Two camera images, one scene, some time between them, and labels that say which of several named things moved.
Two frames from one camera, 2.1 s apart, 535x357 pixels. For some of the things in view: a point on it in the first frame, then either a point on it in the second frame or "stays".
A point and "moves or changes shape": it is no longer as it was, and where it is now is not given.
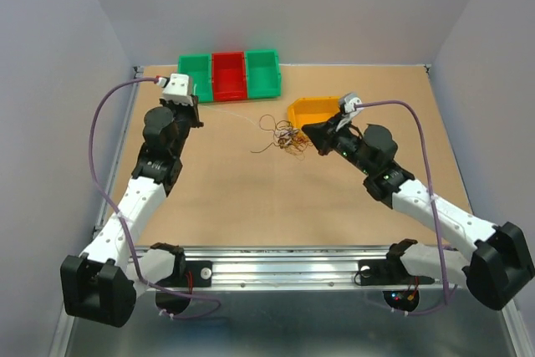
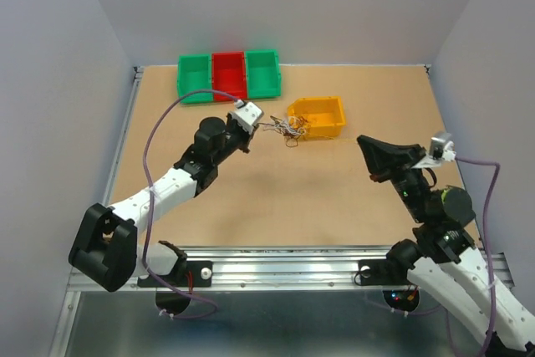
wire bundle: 291,140 moves or changes shape
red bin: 229,76 stays
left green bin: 199,68 stays
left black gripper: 192,110 to 245,135
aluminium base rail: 294,267 stays
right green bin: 263,73 stays
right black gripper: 323,135 to 407,154
